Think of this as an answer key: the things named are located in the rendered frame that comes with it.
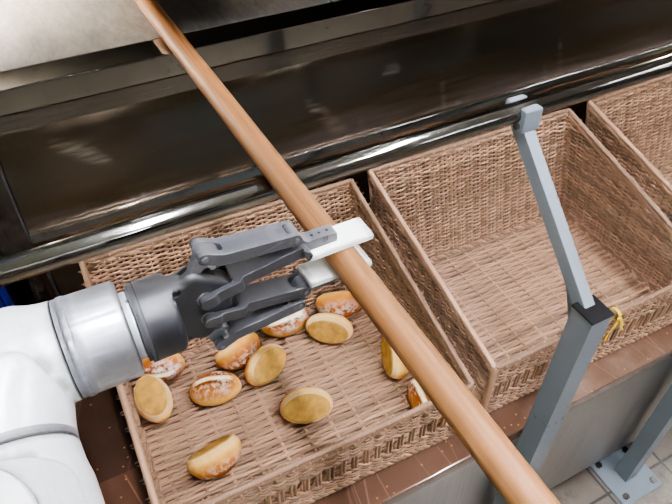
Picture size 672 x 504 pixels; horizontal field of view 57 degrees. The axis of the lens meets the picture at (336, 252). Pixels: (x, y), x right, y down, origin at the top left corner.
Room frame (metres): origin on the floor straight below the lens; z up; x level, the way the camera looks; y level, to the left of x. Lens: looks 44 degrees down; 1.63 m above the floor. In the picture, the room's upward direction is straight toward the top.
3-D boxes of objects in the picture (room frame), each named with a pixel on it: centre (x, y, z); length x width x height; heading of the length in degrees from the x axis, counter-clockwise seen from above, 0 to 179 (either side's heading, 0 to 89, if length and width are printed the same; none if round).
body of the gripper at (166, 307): (0.37, 0.14, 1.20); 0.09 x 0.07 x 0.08; 118
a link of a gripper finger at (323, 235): (0.43, 0.02, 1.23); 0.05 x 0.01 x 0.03; 118
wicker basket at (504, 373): (0.96, -0.41, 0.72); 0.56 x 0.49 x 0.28; 117
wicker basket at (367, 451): (0.69, 0.11, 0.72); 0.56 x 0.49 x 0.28; 116
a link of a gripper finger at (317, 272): (0.45, 0.00, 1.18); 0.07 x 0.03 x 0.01; 118
